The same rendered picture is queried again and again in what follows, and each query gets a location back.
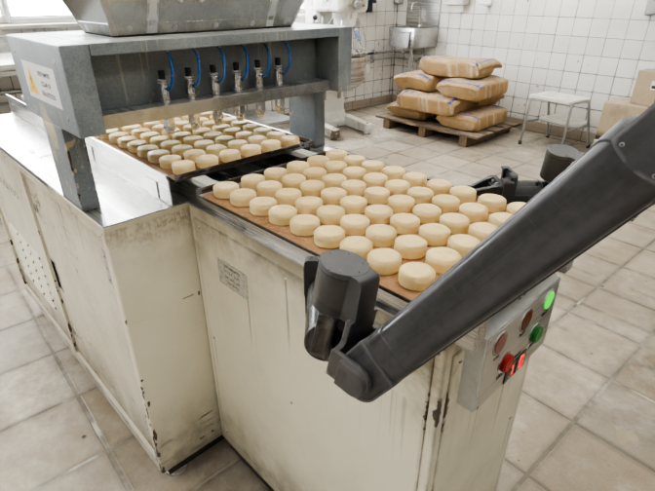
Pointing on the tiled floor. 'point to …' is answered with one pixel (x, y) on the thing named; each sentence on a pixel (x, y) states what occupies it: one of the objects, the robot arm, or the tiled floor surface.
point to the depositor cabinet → (118, 292)
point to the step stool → (560, 115)
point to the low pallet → (447, 129)
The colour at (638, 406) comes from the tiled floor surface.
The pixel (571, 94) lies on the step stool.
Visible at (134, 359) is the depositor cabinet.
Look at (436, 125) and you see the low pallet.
